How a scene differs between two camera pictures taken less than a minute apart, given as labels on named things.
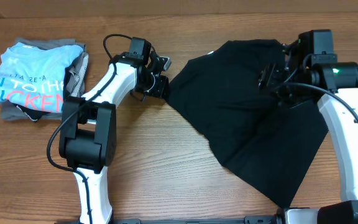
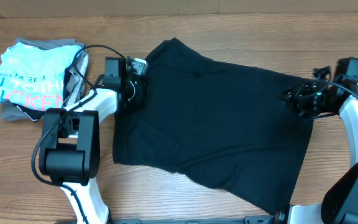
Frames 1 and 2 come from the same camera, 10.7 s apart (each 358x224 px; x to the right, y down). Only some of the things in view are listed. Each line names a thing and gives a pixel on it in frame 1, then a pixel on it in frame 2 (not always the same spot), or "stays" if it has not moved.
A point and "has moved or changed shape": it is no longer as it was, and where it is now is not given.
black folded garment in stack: x=32 y=114 stays
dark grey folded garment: x=10 y=111 stays
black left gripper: x=163 y=81 to x=142 y=86
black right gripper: x=269 y=76 to x=296 y=99
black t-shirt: x=248 y=128 has moved or changed shape
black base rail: x=272 y=219 stays
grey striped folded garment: x=76 y=81 stays
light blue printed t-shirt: x=32 y=76 stays
